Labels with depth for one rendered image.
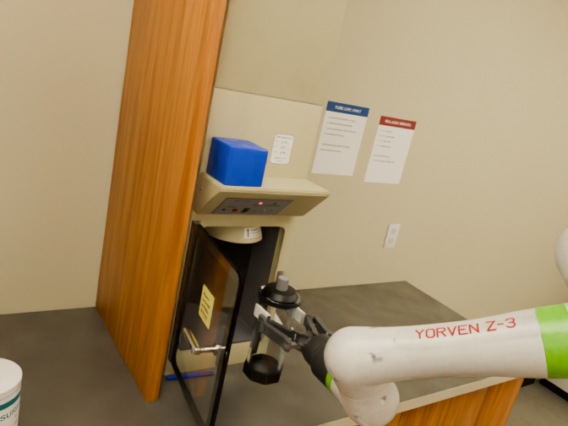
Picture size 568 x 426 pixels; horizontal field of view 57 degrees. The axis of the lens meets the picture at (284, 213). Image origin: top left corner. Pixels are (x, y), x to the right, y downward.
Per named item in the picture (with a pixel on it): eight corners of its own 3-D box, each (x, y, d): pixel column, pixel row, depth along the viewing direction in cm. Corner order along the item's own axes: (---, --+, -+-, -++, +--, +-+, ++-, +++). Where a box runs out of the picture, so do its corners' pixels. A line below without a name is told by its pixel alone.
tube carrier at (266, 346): (234, 360, 135) (250, 285, 129) (270, 354, 141) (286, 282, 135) (255, 385, 126) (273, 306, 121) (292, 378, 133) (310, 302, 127)
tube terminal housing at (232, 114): (133, 328, 159) (172, 72, 138) (227, 317, 178) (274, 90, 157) (163, 376, 140) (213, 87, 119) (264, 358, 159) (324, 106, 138)
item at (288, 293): (253, 294, 129) (258, 270, 128) (283, 292, 135) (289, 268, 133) (272, 313, 122) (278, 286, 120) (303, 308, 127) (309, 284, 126)
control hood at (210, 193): (192, 210, 127) (199, 172, 124) (298, 213, 146) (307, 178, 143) (212, 228, 118) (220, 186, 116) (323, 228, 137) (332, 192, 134)
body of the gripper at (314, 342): (346, 340, 114) (320, 319, 122) (314, 344, 110) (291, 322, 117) (337, 369, 116) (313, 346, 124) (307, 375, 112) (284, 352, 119)
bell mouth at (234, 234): (190, 220, 150) (193, 201, 148) (243, 221, 160) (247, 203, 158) (217, 244, 136) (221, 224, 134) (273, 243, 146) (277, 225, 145)
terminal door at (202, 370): (173, 363, 138) (199, 221, 127) (208, 445, 113) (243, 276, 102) (170, 363, 138) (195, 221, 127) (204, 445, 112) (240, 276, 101)
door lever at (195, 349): (203, 334, 117) (205, 323, 117) (216, 357, 109) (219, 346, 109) (180, 335, 115) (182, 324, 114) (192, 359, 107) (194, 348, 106)
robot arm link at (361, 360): (548, 394, 84) (534, 337, 92) (545, 349, 77) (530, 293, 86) (331, 404, 95) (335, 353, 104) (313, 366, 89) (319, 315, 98)
